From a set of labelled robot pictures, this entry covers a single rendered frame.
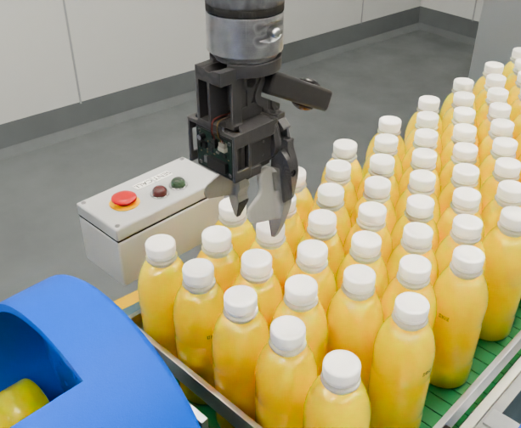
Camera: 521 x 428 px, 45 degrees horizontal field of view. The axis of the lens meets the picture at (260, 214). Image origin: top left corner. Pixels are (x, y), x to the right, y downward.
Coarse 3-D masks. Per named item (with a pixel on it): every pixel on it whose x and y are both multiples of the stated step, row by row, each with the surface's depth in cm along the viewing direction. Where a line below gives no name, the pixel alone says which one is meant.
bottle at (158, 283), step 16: (176, 256) 82; (144, 272) 82; (160, 272) 82; (176, 272) 82; (144, 288) 82; (160, 288) 82; (176, 288) 82; (144, 304) 84; (160, 304) 83; (144, 320) 86; (160, 320) 84; (160, 336) 86; (176, 352) 88
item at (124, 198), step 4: (120, 192) 92; (124, 192) 92; (128, 192) 92; (132, 192) 92; (112, 196) 91; (116, 196) 91; (120, 196) 91; (124, 196) 91; (128, 196) 91; (132, 196) 91; (136, 196) 91; (112, 200) 90; (116, 200) 90; (120, 200) 90; (124, 200) 90; (128, 200) 90; (132, 200) 90; (116, 204) 90; (120, 204) 90; (124, 204) 90; (128, 204) 90
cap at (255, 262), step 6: (246, 252) 80; (252, 252) 80; (258, 252) 80; (264, 252) 80; (246, 258) 79; (252, 258) 79; (258, 258) 79; (264, 258) 79; (270, 258) 79; (246, 264) 78; (252, 264) 78; (258, 264) 78; (264, 264) 78; (270, 264) 78; (246, 270) 78; (252, 270) 78; (258, 270) 78; (264, 270) 78; (270, 270) 79; (252, 276) 78; (258, 276) 78
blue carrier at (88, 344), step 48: (48, 288) 56; (96, 288) 56; (0, 336) 65; (48, 336) 50; (96, 336) 51; (144, 336) 52; (0, 384) 68; (48, 384) 72; (96, 384) 48; (144, 384) 50
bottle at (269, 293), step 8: (240, 272) 80; (272, 272) 80; (240, 280) 80; (248, 280) 79; (256, 280) 78; (264, 280) 79; (272, 280) 80; (256, 288) 79; (264, 288) 79; (272, 288) 80; (280, 288) 81; (264, 296) 79; (272, 296) 80; (280, 296) 81; (264, 304) 79; (272, 304) 80; (264, 312) 80; (272, 312) 80
